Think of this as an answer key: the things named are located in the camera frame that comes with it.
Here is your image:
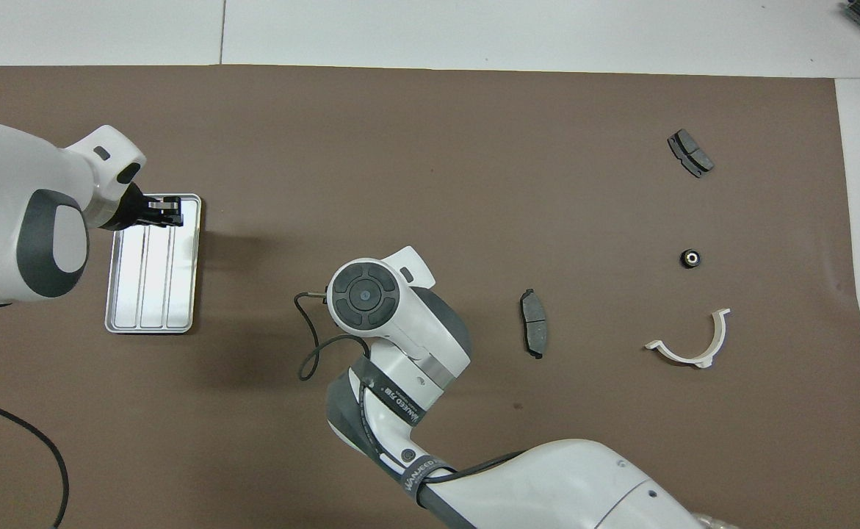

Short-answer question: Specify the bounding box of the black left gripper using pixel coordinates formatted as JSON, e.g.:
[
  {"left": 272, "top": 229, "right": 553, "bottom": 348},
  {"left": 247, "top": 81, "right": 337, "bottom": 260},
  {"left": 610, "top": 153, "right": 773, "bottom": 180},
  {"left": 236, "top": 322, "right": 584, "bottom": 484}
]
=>
[{"left": 110, "top": 182, "right": 183, "bottom": 230}]

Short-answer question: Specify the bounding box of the silver metal tray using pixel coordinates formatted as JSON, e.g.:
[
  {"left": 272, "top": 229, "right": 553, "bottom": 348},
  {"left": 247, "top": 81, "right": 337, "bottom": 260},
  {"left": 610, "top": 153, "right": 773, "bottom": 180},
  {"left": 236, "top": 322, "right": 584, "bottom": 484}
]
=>
[{"left": 104, "top": 193, "right": 203, "bottom": 335}]

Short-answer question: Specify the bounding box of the brown table mat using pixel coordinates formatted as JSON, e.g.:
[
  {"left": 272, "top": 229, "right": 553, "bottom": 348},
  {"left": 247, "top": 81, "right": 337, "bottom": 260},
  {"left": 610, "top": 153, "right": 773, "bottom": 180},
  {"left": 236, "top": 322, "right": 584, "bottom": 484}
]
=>
[{"left": 0, "top": 65, "right": 860, "bottom": 529}]

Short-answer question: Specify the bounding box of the long dark grey brake pad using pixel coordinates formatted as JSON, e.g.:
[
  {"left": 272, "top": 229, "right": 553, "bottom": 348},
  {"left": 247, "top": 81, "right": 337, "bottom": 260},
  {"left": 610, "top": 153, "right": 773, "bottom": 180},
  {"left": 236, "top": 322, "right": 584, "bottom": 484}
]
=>
[{"left": 520, "top": 288, "right": 550, "bottom": 359}]

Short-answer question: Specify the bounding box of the short dark grey brake pad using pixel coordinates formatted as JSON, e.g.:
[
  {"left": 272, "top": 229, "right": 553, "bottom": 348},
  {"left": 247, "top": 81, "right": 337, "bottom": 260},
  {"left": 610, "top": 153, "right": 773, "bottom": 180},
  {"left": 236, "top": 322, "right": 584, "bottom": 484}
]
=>
[{"left": 668, "top": 129, "right": 715, "bottom": 179}]

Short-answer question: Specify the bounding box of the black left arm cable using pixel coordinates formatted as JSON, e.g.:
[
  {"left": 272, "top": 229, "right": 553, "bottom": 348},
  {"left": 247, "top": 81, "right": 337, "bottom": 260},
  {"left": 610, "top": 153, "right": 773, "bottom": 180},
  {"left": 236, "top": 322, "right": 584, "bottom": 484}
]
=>
[{"left": 0, "top": 395, "right": 71, "bottom": 529}]

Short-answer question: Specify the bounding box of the white curved plastic bracket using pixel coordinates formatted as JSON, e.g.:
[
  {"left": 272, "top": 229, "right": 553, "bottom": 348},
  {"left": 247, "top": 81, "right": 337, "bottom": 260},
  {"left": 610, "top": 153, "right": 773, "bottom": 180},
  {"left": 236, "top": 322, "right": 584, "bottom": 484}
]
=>
[{"left": 644, "top": 308, "right": 731, "bottom": 369}]

